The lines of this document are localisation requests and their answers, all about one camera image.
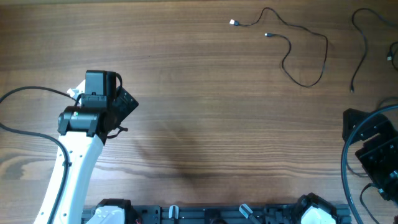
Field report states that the black usb cable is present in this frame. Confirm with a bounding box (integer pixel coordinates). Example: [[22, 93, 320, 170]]
[[386, 42, 398, 72], [349, 7, 398, 93]]

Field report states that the black cable bundle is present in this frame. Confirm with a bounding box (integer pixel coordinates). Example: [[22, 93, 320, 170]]
[[229, 7, 329, 88]]

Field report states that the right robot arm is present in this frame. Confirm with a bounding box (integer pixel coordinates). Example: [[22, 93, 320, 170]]
[[342, 109, 397, 203]]

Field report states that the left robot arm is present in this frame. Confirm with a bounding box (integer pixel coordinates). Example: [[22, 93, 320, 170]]
[[35, 70, 139, 223]]

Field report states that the black right camera cable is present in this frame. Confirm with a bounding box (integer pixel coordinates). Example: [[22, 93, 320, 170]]
[[340, 104, 398, 224]]

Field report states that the black camera cable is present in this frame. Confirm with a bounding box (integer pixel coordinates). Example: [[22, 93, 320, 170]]
[[340, 104, 398, 224], [0, 86, 81, 224]]

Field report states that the black left camera cable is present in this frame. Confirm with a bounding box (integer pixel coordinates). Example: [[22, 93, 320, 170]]
[[0, 86, 81, 224]]

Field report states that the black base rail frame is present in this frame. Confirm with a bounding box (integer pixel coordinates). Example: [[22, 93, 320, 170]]
[[81, 203, 352, 224]]

